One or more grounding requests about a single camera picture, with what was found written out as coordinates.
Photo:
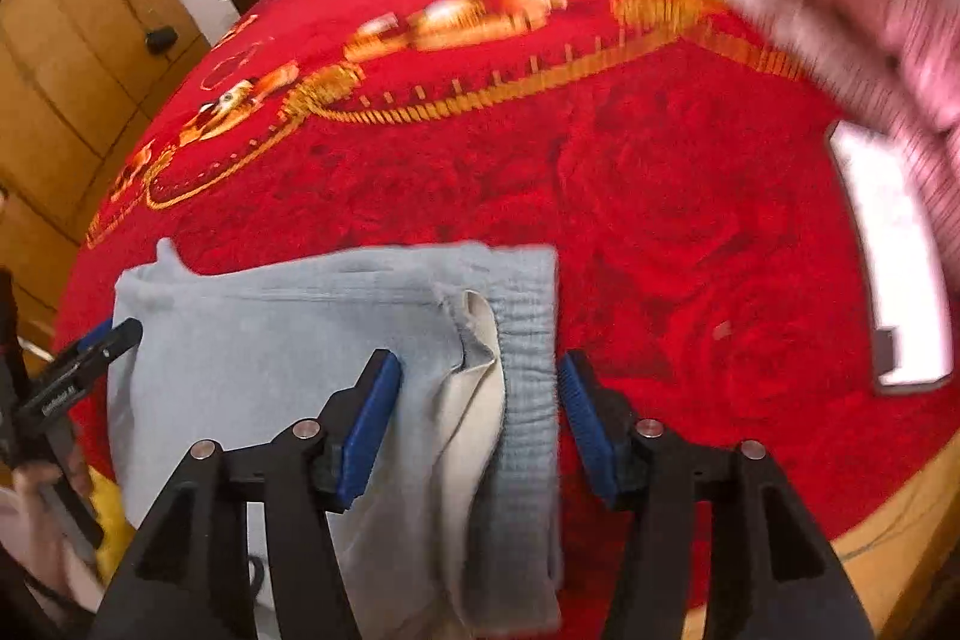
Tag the small black bag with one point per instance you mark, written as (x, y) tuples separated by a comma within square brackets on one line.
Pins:
[(161, 40)]

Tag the person's left hand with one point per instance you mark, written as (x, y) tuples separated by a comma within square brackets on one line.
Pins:
[(41, 535)]

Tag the white phone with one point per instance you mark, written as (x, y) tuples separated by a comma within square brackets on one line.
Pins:
[(892, 250)]

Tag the yellow fleece garment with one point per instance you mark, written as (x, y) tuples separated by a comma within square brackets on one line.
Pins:
[(112, 512)]

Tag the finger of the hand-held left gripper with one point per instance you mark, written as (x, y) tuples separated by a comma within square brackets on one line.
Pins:
[(105, 351), (94, 335)]

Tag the red printed blanket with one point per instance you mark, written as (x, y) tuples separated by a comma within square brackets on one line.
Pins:
[(637, 197)]

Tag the grey pants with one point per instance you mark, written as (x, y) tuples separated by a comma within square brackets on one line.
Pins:
[(262, 340)]

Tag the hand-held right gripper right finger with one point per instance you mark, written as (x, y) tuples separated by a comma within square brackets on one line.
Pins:
[(592, 434)]

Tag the wooden wardrobe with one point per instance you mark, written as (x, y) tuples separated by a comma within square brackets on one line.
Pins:
[(75, 48)]

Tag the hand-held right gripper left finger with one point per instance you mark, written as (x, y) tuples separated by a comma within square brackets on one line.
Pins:
[(367, 430)]

